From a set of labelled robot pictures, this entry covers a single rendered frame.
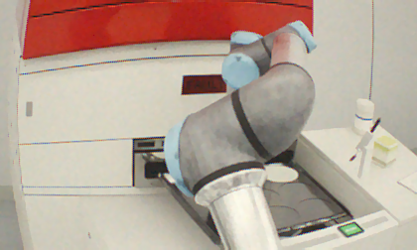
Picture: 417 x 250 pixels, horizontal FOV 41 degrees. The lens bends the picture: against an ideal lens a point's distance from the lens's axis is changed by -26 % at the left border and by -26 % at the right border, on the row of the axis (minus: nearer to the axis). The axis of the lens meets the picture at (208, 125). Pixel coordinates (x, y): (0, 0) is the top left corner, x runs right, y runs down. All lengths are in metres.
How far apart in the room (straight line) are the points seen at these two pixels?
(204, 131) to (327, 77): 2.70
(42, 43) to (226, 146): 0.62
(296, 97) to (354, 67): 2.80
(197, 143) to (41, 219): 0.79
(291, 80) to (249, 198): 0.19
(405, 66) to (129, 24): 2.88
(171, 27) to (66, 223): 0.60
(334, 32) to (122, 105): 2.20
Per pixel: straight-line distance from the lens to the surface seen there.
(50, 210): 1.75
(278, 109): 1.05
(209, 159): 1.06
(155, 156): 1.73
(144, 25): 1.57
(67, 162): 1.69
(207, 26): 1.63
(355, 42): 3.82
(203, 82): 1.72
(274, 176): 1.77
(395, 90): 4.17
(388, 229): 1.42
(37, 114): 1.62
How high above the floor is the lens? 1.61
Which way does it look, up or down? 20 degrees down
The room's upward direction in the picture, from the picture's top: 5 degrees clockwise
